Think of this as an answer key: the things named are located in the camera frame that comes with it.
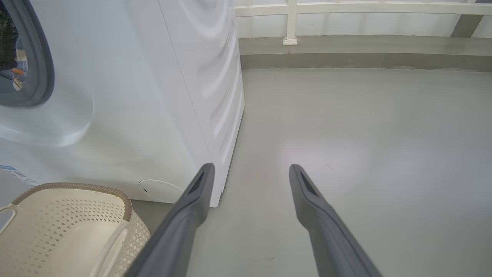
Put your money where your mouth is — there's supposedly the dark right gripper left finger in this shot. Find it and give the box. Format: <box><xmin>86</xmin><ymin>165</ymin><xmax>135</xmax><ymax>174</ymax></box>
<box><xmin>123</xmin><ymin>163</ymin><xmax>215</xmax><ymax>277</ymax></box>

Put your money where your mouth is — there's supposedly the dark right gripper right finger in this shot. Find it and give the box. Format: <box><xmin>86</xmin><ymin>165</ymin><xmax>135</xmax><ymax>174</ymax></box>
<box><xmin>289</xmin><ymin>164</ymin><xmax>383</xmax><ymax>277</ymax></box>

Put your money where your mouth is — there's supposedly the blue cartoon print garment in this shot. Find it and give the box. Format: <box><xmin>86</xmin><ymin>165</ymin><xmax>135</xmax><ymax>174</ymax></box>
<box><xmin>0</xmin><ymin>37</ymin><xmax>28</xmax><ymax>92</ymax></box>

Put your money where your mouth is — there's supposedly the white front-load washing machine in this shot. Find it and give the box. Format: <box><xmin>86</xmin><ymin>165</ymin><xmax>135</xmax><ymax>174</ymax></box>
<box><xmin>0</xmin><ymin>0</ymin><xmax>246</xmax><ymax>208</ymax></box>

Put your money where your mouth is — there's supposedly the steel perforated washer drum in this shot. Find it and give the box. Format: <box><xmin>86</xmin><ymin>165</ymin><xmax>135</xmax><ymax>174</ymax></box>
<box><xmin>0</xmin><ymin>2</ymin><xmax>20</xmax><ymax>70</ymax></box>

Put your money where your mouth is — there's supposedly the round white filter cover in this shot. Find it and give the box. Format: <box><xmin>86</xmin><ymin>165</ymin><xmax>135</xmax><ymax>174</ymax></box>
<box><xmin>138</xmin><ymin>179</ymin><xmax>185</xmax><ymax>203</ymax></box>

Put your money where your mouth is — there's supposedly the cream perforated laundry basket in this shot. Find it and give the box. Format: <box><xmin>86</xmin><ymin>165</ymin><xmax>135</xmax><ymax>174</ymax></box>
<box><xmin>0</xmin><ymin>182</ymin><xmax>151</xmax><ymax>277</ymax></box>

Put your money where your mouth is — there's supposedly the blue energy label sticker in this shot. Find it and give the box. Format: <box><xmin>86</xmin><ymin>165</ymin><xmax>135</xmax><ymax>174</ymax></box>
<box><xmin>0</xmin><ymin>165</ymin><xmax>39</xmax><ymax>187</ymax></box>

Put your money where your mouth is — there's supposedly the white metal railing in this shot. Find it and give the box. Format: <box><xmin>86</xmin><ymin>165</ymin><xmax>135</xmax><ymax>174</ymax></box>
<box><xmin>234</xmin><ymin>0</ymin><xmax>492</xmax><ymax>46</ymax></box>

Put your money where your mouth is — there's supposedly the grey slanted metal beam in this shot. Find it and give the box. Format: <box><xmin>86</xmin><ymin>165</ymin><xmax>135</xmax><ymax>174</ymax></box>
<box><xmin>450</xmin><ymin>15</ymin><xmax>485</xmax><ymax>38</ymax></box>

